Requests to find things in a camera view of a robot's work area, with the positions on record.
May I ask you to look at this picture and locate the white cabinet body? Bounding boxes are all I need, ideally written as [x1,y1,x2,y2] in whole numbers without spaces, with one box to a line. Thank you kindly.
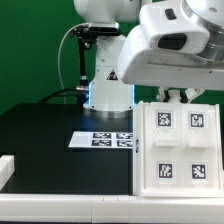
[131,89,224,198]

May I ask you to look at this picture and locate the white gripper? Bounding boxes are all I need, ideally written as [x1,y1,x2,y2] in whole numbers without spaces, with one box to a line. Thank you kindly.
[118,1,224,102]

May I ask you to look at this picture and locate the white front fence rail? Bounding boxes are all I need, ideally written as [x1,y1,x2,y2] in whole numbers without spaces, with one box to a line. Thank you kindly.
[0,194,224,224]

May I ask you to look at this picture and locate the white marker base sheet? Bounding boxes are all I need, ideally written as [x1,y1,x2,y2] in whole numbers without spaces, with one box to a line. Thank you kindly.
[69,131,133,149]

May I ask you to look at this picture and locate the black camera on stand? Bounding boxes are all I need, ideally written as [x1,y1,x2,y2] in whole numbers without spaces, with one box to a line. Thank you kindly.
[69,22,121,110]

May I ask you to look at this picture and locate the small white panel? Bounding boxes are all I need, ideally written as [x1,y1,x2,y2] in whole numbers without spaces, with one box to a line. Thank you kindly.
[181,104,220,190]

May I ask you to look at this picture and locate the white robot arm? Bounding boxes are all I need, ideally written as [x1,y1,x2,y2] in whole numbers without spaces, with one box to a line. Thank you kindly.
[73,0,224,118]

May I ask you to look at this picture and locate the black cables at base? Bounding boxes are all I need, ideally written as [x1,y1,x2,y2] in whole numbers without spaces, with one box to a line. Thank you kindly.
[37,87,88,105]

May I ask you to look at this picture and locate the white left fence block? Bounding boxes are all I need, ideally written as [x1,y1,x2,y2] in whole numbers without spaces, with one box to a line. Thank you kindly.
[0,155,15,191]

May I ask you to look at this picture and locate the white door panel with handle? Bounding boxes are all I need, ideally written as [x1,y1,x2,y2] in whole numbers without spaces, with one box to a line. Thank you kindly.
[144,103,180,190]

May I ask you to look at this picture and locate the grey camera cable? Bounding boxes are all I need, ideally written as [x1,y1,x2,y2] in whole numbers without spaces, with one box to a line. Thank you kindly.
[57,22,86,105]

